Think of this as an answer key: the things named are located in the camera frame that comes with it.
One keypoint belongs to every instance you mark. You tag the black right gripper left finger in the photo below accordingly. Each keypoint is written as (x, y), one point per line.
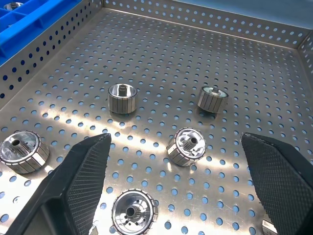
(80, 176)

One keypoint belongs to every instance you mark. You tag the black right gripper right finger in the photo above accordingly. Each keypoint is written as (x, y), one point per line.
(281, 181)

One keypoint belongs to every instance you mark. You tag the blue compartment tray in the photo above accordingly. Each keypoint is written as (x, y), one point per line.
(24, 31)

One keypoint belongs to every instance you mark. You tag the metal nut on metal tray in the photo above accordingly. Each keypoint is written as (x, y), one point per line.
(133, 213)

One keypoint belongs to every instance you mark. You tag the perforated steel tray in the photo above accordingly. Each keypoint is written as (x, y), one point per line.
(156, 61)

